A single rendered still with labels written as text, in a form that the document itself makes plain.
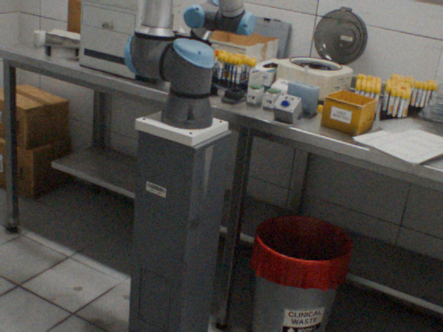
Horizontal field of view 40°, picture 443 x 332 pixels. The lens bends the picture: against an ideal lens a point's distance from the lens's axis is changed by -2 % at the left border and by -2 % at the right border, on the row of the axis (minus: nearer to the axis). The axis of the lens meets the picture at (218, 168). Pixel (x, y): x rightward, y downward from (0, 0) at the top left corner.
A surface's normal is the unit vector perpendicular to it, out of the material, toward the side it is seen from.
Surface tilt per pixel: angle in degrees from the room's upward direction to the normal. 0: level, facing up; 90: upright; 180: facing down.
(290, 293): 94
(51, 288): 0
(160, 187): 90
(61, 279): 0
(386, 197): 90
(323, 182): 90
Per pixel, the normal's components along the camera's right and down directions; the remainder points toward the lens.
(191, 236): 0.85, 0.28
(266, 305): -0.74, 0.25
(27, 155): -0.44, 0.27
